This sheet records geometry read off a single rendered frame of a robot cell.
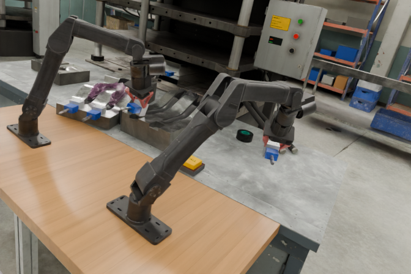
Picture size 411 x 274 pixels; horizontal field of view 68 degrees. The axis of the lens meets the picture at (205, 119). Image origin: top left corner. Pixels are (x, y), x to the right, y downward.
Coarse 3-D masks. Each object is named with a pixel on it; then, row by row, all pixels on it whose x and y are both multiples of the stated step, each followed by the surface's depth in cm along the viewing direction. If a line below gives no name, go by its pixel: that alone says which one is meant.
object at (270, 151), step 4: (268, 144) 109; (272, 144) 109; (276, 144) 110; (264, 148) 110; (268, 148) 108; (272, 148) 109; (276, 148) 109; (264, 152) 110; (268, 152) 105; (272, 152) 105; (276, 152) 106; (264, 156) 110; (268, 156) 106; (272, 156) 105; (276, 156) 105; (272, 160) 101; (276, 160) 106; (272, 164) 101
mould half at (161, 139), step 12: (168, 96) 150; (156, 108) 141; (180, 108) 143; (132, 120) 127; (144, 120) 124; (156, 120) 126; (180, 120) 133; (132, 132) 128; (144, 132) 124; (156, 132) 121; (168, 132) 118; (180, 132) 124; (156, 144) 123; (168, 144) 119
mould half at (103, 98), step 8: (104, 80) 166; (112, 80) 165; (88, 88) 147; (112, 88) 155; (80, 96) 143; (104, 96) 144; (128, 96) 146; (152, 96) 171; (56, 104) 132; (64, 104) 132; (88, 104) 137; (104, 104) 140; (120, 104) 141; (56, 112) 134; (80, 112) 131; (112, 112) 134; (80, 120) 132; (88, 120) 131; (96, 120) 130; (104, 120) 129; (112, 120) 131
